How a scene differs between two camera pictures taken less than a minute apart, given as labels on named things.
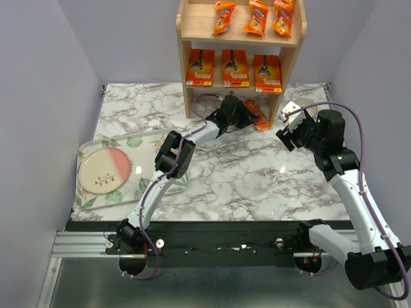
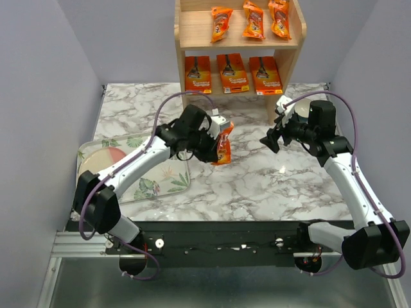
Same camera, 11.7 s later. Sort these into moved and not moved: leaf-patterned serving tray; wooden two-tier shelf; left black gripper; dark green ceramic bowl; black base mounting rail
Moved: left black gripper
Not moved: wooden two-tier shelf; dark green ceramic bowl; black base mounting rail; leaf-patterned serving tray
